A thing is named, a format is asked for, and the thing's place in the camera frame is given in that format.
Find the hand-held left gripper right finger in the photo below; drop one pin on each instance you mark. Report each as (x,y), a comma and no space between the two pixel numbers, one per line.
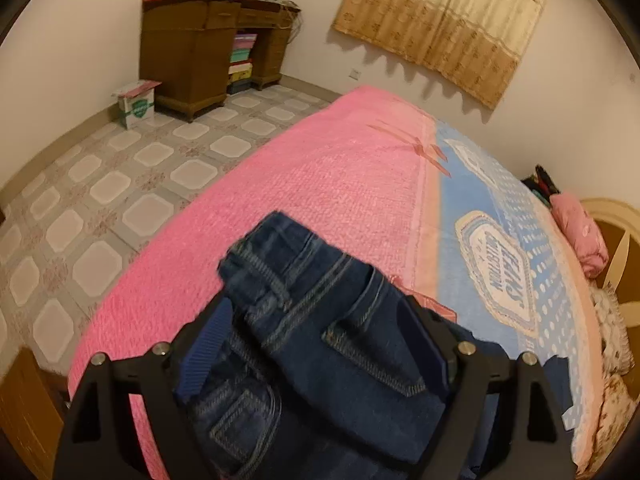
(425,347)

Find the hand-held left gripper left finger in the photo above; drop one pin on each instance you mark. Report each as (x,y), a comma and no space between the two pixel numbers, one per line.
(209,347)

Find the dark blue denim pants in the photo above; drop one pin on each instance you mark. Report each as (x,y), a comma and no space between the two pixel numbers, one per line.
(310,310)

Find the pink and blue printed blanket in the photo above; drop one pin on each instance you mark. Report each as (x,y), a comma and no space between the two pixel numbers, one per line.
(325,185)

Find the pink folded blanket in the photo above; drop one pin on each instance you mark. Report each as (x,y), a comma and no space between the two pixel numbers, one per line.
(580,235)

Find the brown wooden cabinet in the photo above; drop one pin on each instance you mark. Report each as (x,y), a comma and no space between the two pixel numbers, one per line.
(25,410)

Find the dark cloth item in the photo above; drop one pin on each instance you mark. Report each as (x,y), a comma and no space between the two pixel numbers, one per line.
(542,182)

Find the cream and brown headboard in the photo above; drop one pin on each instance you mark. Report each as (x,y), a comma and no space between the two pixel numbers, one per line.
(622,240)

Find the white and green cardboard box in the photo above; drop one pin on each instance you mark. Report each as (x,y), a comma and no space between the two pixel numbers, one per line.
(135,107)

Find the stack of colourful flat boxes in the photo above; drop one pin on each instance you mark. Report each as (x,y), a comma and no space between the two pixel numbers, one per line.
(242,62)

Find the brown wooden desk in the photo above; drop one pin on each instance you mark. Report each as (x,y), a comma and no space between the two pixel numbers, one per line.
(185,55)

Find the beige patterned curtain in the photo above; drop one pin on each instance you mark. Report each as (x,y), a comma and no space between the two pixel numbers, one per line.
(440,25)

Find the white wall socket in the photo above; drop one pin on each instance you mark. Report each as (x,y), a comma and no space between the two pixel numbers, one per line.
(355,73)

